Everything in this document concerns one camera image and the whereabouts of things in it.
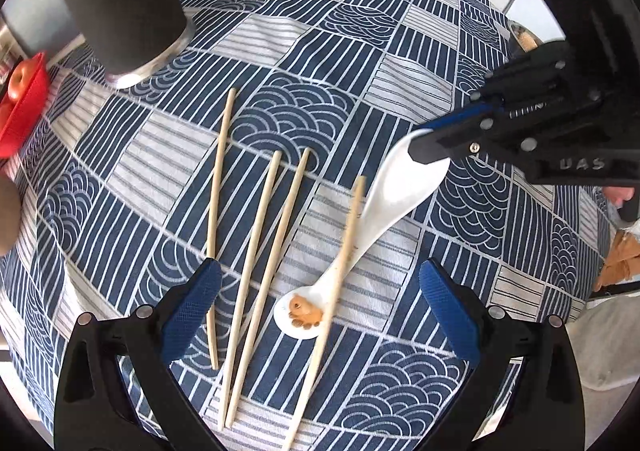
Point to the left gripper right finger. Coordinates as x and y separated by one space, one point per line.
447 301

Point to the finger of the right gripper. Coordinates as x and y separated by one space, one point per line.
469 116
435 141

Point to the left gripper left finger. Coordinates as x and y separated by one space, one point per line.
184 308

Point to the white ceramic spoon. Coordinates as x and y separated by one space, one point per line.
411 171

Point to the wooden chopstick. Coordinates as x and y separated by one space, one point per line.
329 306
213 216
260 299
244 285

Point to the blue white patterned tablecloth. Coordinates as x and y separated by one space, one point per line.
115 191

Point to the white cup on table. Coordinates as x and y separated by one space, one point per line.
10 214

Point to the red bowl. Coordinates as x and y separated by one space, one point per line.
18 119

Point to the red apple left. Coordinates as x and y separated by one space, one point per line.
21 78

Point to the black cylindrical utensil holder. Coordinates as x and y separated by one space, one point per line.
132 39

